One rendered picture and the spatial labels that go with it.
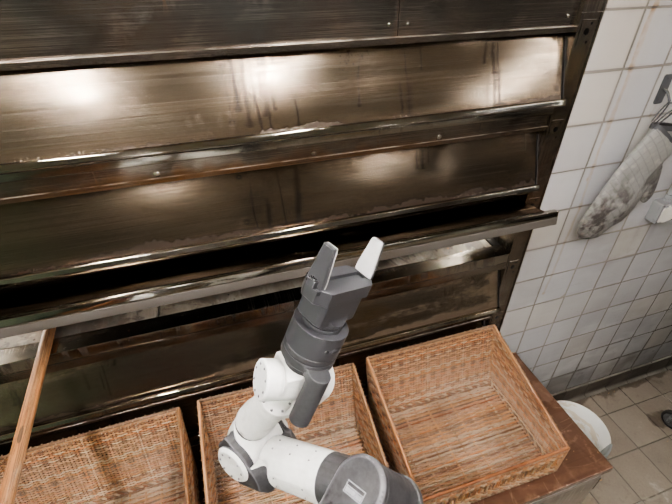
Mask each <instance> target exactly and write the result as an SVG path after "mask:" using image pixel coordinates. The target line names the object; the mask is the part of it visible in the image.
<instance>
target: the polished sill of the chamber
mask: <svg viewBox="0 0 672 504"><path fill-rule="evenodd" d="M508 257H509V253H508V252H507V251H506V250H505V249H504V248H503V247H502V246H501V245H496V246H491V247H486V248H481V249H477V250H472V251H467V252H463V253H458V254H453V255H448V256H444V257H439V258H434V259H429V260H425V261H420V262H415V263H411V264H406V265H401V266H396V267H392V268H387V269H382V270H377V271H375V274H374V276H373V278H372V279H371V280H372V287H371V289H370V291H369V293H372V292H376V291H381V290H385V289H390V288H394V287H398V286H403V285H407V284H412V283H416V282H421V281H425V280H430V279H434V278H438V277H443V276H447V275H452V274H456V273H461V272H465V271H470V270H474V269H478V268H483V267H487V266H492V265H496V264H501V263H505V262H507V260H508ZM301 297H302V294H301V287H297V288H292V289H288V290H283V291H278V292H274V293H269V294H264V295H259V296H255V297H250V298H245V299H240V300H236V301H231V302H226V303H222V304H217V305H212V306H207V307H203V308H198V309H193V310H189V311H184V312H179V313H174V314H170V315H165V316H160V317H155V318H151V319H146V320H141V321H137V322H132V323H127V324H122V325H118V326H113V327H108V328H103V329H99V330H94V331H89V332H85V333H80V334H75V335H70V336H66V337H61V338H56V339H54V340H53V344H52V348H51V352H50V356H49V361H48V365H52V364H56V363H61V362H65V361H69V360H74V359H78V358H83V357H87V356H92V355H96V354H101V353H105V352H109V351H114V350H118V349H123V348H127V347H132V346H136V345H141V344H145V343H149V342H154V341H158V340H163V339H167V338H172V337H176V336H181V335H185V334H189V333H194V332H198V331H203V330H207V329H212V328H216V327H221V326H225V325H229V324H234V323H238V322H243V321H247V320H252V319H256V318H261V317H265V316H269V315H274V314H278V313H283V312H287V311H292V310H295V309H296V308H297V307H298V305H299V302H300V300H301ZM39 343H40V342H37V343H33V344H28V345H23V346H18V347H14V348H9V349H4V350H0V376H3V375H7V374H12V373H16V372H21V371H25V370H29V369H33V365H34V361H35V358H36V354H37V350H38V347H39Z"/></svg>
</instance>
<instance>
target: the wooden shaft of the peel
mask: <svg viewBox="0 0 672 504"><path fill-rule="evenodd" d="M55 331H56V328H51V329H46V330H43V332H42V336H41V339H40V343H39V347H38V350H37V354H36V358H35V361H34V365H33V369H32V372H31V376H30V380H29V383H28V387H27V391H26V394H25V398H24V402H23V405H22V409H21V413H20V416H19V420H18V424H17V427H16V431H15V435H14V438H13V442H12V446H11V449H10V453H9V457H8V460H7V464H6V468H5V471H4V475H3V479H2V482H1V486H0V504H14V502H15V498H16V494H17V490H18V486H19V482H20V477H21V473H22V469H23V465H24V461H25V457H26V452H27V448H28V444H29V440H30V436H31V432H32V427H33V423H34V419H35V415H36V411H37V407H38V402H39V398H40V394H41V390H42V386H43V382H44V377H45V373H46V369H47V365H48V361H49V356H50V352H51V348H52V344H53V340H54V336H55Z"/></svg>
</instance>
